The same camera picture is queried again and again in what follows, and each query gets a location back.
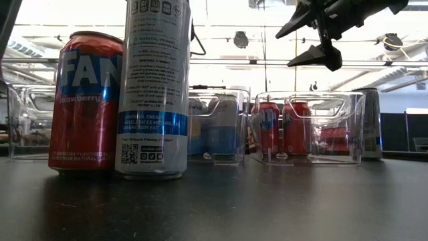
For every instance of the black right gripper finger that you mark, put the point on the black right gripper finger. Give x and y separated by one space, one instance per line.
301 18
321 57

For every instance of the red Fanta strawberry soda can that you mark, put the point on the red Fanta strawberry soda can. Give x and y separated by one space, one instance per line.
297 134
85 110
269 134

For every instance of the clear plastic bin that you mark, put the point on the clear plastic bin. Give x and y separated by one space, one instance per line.
20 100
245 134
354 134

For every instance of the tall white Celsius can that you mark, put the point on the tall white Celsius can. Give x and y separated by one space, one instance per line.
154 93
374 127

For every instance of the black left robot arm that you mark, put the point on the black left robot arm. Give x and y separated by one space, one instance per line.
6 13

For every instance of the small black hook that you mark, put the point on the small black hook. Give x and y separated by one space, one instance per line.
314 86

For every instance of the black ceiling fixture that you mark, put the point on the black ceiling fixture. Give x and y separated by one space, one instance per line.
391 41
240 39

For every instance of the metal rack with red bins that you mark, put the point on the metal rack with red bins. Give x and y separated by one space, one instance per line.
334 134

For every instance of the horizontal metal rail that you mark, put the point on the horizontal metal rail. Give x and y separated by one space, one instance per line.
234 62

